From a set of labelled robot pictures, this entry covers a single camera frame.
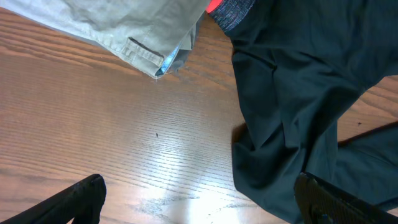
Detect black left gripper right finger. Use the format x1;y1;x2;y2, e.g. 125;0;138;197
294;172;397;224

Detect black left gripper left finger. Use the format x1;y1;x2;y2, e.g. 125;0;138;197
2;174;106;224

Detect black leggings red waistband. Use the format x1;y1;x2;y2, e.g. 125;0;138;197
207;0;397;223

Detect grey folded garment under khaki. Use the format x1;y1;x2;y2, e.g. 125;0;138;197
155;13;205;78

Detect folded khaki pants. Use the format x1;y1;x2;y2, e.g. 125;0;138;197
1;0;210;79

